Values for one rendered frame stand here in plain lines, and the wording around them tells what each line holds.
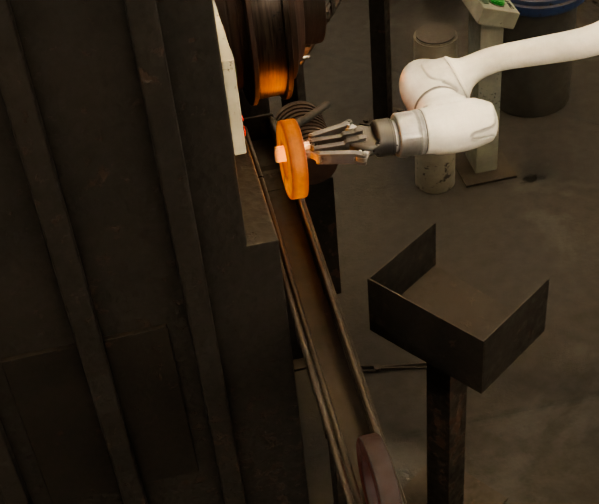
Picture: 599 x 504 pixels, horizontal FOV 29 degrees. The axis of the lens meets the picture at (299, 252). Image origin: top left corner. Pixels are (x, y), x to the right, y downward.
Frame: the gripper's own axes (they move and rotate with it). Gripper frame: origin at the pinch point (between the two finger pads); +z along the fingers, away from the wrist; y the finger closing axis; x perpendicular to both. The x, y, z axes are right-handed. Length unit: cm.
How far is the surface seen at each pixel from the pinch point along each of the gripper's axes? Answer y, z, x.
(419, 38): 83, -52, -30
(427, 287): -20.5, -22.0, -22.7
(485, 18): 76, -68, -23
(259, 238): -26.6, 11.6, 2.3
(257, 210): -18.9, 10.5, 2.3
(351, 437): -52, 2, -25
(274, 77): -0.5, 2.9, 17.8
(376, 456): -70, 2, -8
